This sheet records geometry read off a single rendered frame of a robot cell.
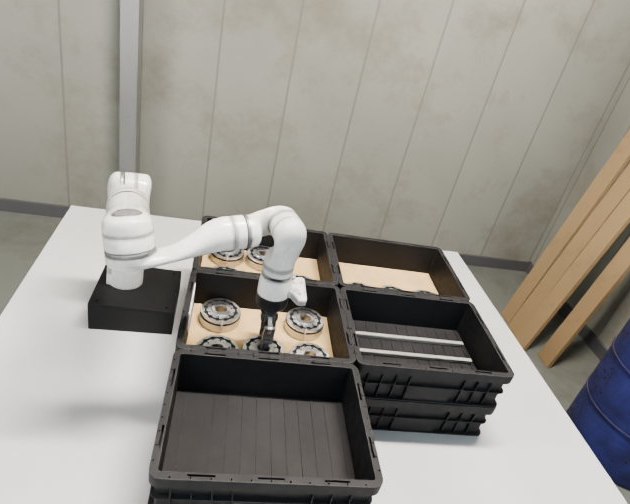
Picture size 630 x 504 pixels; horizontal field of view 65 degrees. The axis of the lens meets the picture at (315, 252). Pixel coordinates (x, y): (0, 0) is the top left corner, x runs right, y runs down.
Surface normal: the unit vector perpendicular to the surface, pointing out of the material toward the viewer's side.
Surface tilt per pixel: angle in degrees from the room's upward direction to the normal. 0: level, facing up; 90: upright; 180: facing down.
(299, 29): 90
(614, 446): 90
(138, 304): 4
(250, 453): 0
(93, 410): 0
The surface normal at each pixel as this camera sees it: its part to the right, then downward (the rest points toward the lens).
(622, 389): -0.94, -0.03
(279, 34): 0.12, 0.53
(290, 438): 0.21, -0.84
